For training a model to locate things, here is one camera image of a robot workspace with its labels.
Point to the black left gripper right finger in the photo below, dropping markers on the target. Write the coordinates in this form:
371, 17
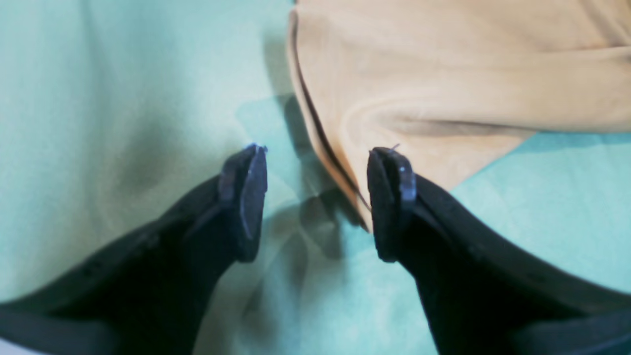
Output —
481, 294

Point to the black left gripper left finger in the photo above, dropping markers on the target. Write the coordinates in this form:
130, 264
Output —
147, 292

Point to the tan orange T-shirt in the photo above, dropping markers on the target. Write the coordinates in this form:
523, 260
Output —
453, 84

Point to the light green table cloth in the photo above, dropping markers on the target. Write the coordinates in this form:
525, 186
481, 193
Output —
113, 110

